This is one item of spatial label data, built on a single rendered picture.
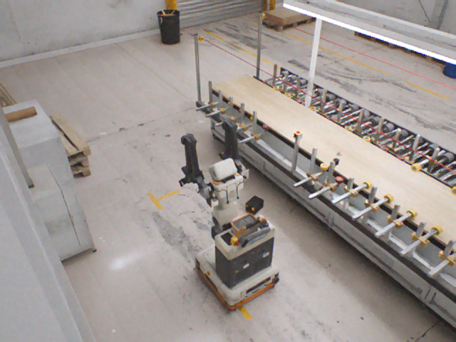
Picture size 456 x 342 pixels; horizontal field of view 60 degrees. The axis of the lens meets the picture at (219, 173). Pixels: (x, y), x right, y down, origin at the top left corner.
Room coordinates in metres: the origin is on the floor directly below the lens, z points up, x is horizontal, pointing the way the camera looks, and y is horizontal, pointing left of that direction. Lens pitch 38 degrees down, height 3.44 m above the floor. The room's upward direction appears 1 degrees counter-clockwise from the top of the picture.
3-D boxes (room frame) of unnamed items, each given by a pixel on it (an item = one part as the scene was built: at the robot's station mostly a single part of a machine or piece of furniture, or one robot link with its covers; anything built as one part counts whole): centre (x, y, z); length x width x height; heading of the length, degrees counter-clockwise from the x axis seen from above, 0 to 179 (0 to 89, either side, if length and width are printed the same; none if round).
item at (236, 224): (2.52, -0.22, 0.87); 0.23 x 0.15 x 0.11; 123
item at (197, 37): (5.28, 0.25, 1.20); 0.15 x 0.12 x 1.00; 33
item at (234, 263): (2.54, -0.21, 0.59); 0.55 x 0.34 x 0.83; 123
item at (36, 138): (3.28, 1.86, 0.78); 0.90 x 0.45 x 1.55; 33
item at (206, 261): (2.62, -0.16, 0.16); 0.67 x 0.64 x 0.25; 33
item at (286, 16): (11.56, -2.50, 0.23); 2.41 x 0.77 x 0.17; 125
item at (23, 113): (3.37, 1.92, 1.59); 0.30 x 0.08 x 0.08; 123
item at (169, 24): (9.88, 1.18, 0.36); 0.59 x 0.58 x 0.73; 33
